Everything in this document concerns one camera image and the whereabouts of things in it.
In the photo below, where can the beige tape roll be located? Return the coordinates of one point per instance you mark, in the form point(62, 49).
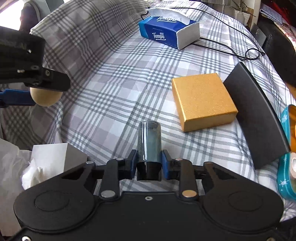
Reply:
point(292, 165)

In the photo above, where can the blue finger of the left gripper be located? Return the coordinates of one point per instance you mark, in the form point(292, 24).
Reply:
point(45, 78)
point(13, 97)

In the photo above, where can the black clear cylindrical bottle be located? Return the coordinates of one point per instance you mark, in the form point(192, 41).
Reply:
point(149, 146)

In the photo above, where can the green handled beige makeup sponge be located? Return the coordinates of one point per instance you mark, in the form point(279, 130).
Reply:
point(45, 97)

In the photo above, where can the black box lid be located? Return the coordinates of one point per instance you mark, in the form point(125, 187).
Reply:
point(261, 126)

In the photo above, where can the black leather sofa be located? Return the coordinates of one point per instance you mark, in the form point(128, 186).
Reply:
point(277, 46)

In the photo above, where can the grey plaid bed sheet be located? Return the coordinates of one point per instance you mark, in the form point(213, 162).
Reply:
point(118, 79)

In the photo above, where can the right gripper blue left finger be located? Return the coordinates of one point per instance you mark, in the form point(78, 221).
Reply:
point(126, 168)

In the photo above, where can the gold gift box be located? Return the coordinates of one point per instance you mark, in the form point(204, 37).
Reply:
point(202, 101)

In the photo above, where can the gold teal metal tray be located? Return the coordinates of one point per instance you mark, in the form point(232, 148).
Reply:
point(286, 184)

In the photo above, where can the blue Tempo tissue box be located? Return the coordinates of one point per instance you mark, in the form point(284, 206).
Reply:
point(170, 27)

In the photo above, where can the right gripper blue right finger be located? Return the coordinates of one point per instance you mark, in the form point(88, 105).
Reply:
point(174, 169)

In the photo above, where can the white box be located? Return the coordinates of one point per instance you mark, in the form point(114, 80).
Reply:
point(54, 159)

